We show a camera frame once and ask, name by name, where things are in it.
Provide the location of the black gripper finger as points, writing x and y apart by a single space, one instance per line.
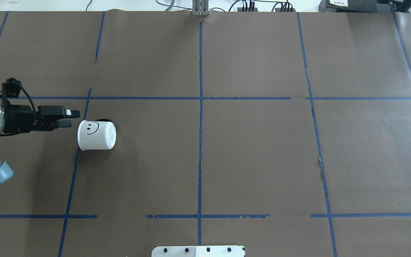
73 114
64 123

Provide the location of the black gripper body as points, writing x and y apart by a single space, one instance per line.
18 118

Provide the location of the white smiley face mug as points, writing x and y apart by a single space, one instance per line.
96 135

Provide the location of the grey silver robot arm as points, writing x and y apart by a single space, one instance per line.
5 170

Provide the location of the black power strip left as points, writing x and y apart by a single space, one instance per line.
247 6

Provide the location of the black power strip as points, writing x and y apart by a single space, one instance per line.
247 6
284 6

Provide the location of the black power strip right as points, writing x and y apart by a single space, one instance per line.
284 6

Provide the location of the black device with label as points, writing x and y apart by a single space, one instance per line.
364 6

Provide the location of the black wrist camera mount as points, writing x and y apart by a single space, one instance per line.
11 88

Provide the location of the grey aluminium frame post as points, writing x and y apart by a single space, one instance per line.
200 8

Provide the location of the white metal mount base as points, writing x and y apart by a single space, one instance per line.
199 251

